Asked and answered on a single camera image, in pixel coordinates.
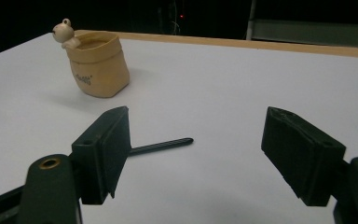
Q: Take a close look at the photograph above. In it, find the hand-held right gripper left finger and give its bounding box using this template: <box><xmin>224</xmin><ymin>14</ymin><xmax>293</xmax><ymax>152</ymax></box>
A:
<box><xmin>71</xmin><ymin>105</ymin><xmax>132</xmax><ymax>205</ymax></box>

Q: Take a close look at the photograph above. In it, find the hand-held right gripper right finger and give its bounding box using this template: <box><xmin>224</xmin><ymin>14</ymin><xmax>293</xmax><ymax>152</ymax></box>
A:
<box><xmin>260</xmin><ymin>105</ymin><xmax>347</xmax><ymax>207</ymax></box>

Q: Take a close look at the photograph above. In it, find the black makeup brush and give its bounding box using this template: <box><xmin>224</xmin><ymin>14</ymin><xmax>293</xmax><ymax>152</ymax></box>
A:
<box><xmin>128</xmin><ymin>137</ymin><xmax>195</xmax><ymax>157</ymax></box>

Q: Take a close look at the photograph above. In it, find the tan pen holder with bear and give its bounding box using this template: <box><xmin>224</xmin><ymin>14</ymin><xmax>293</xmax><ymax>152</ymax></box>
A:
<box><xmin>51</xmin><ymin>18</ymin><xmax>131</xmax><ymax>99</ymax></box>

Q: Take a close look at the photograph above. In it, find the grey metal frame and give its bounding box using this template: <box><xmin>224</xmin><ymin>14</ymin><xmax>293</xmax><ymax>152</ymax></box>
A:
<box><xmin>245</xmin><ymin>0</ymin><xmax>358</xmax><ymax>52</ymax></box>

